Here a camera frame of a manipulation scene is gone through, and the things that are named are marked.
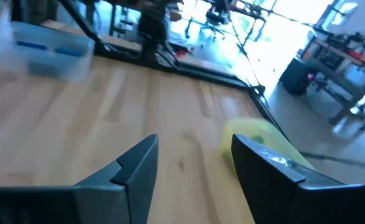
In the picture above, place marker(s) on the black box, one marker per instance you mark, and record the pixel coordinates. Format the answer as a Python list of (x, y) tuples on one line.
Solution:
[(294, 76)]

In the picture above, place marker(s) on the black office chair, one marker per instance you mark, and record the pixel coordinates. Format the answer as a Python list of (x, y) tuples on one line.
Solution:
[(211, 23)]

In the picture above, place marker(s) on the green toy block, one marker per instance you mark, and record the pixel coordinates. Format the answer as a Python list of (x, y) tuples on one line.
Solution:
[(257, 139)]

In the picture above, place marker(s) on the yellow plastic bin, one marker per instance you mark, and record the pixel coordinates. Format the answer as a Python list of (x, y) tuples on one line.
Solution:
[(263, 126)]

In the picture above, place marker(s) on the wooden workbench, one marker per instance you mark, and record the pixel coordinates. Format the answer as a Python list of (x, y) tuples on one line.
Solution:
[(347, 68)]

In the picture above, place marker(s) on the black aluminium table frame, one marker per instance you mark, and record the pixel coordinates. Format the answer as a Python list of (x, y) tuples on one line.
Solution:
[(201, 70)]

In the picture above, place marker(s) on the clear plastic bin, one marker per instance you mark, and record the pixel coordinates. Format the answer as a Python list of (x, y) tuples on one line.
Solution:
[(8, 62)]

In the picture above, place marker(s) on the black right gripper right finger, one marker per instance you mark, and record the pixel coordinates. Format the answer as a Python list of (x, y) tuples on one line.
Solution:
[(294, 205)]

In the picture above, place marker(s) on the blue toy block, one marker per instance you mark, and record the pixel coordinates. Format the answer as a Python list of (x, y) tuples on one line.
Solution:
[(69, 52), (31, 45)]

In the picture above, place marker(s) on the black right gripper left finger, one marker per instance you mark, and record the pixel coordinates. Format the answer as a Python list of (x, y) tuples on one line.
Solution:
[(76, 205)]

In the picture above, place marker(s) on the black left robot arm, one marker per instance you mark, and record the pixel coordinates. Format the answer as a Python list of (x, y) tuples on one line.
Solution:
[(152, 31)]

